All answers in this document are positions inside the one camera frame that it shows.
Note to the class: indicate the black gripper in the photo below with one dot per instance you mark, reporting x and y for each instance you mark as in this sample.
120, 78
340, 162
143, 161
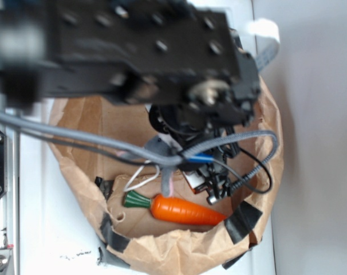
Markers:
189, 127

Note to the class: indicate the gray plush animal toy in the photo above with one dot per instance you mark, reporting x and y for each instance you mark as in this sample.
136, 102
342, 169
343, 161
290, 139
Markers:
163, 145

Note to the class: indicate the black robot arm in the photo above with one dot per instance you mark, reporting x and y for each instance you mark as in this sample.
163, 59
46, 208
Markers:
185, 63

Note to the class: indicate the brown paper bag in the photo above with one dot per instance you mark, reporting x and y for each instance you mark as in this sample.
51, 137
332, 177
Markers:
132, 237

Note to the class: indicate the orange plastic carrot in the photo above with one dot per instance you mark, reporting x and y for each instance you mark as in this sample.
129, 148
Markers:
174, 210

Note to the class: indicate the aluminium frame rail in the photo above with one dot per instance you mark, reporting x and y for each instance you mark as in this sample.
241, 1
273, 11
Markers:
9, 207

